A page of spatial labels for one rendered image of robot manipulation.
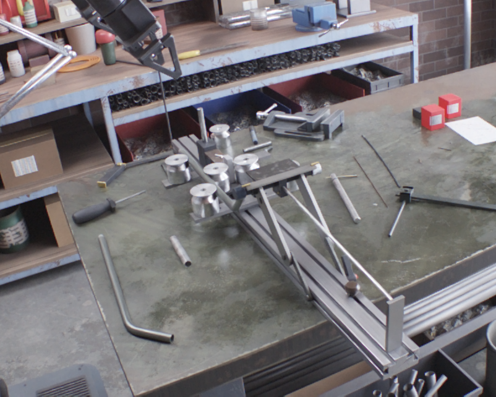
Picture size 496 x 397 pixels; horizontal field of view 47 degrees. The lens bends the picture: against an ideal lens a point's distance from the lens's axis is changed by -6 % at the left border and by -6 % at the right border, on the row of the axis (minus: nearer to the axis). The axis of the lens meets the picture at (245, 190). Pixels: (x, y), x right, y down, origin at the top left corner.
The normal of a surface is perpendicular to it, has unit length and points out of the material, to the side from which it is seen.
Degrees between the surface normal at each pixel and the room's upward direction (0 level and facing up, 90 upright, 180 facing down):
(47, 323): 0
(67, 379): 0
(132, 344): 0
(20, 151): 95
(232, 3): 91
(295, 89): 90
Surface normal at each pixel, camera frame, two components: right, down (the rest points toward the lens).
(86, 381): -0.11, -0.87
